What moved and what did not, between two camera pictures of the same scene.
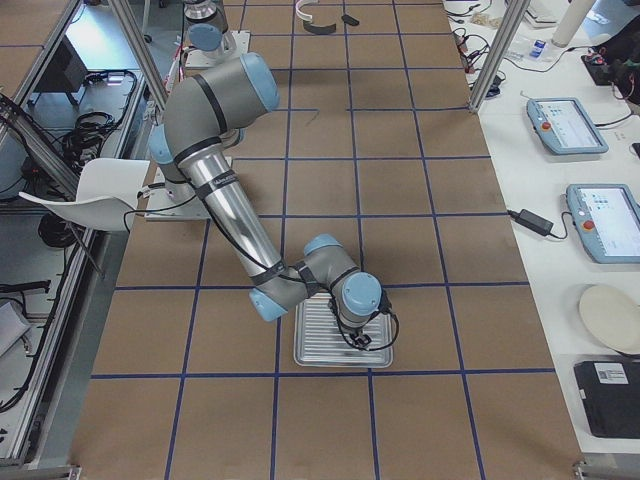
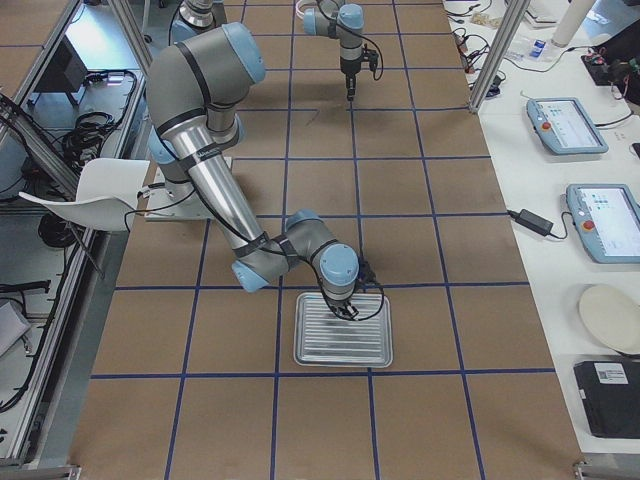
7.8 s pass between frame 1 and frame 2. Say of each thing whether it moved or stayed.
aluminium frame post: stayed
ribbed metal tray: stayed
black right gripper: moved
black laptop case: stayed
